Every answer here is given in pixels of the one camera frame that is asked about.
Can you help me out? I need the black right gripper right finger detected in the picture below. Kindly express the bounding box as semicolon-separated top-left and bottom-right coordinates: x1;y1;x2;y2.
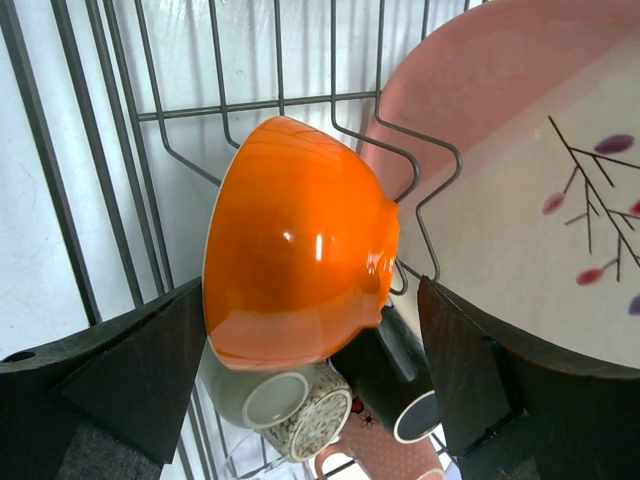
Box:
417;277;639;479

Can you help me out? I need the grey-green ceramic cup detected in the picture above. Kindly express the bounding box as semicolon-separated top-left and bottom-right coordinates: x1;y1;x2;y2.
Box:
199;342;313;430

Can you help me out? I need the pink ceramic mug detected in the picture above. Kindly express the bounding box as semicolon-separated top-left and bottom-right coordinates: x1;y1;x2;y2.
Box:
314;397;446;480

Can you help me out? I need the pink and cream plate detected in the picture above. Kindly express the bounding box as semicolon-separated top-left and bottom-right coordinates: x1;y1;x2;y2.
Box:
362;1;639;367

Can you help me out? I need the dark wire dish rack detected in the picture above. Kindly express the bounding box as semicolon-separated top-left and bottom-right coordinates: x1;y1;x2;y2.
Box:
0;0;489;480

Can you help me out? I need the dark brown mug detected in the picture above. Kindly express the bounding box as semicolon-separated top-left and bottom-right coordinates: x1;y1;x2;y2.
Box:
330;306;441;444

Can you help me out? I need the orange and white bowl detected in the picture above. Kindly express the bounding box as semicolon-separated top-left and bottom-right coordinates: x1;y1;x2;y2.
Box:
202;116;400;371

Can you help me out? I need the beige small bowl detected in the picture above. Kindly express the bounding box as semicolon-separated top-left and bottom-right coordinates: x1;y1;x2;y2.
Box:
259;362;352;462

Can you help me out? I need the clear glass cup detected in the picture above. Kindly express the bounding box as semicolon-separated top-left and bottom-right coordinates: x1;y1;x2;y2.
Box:
219;427;316;480

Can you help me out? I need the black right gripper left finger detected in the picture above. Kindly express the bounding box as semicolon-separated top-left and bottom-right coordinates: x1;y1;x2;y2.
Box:
1;278;206;479

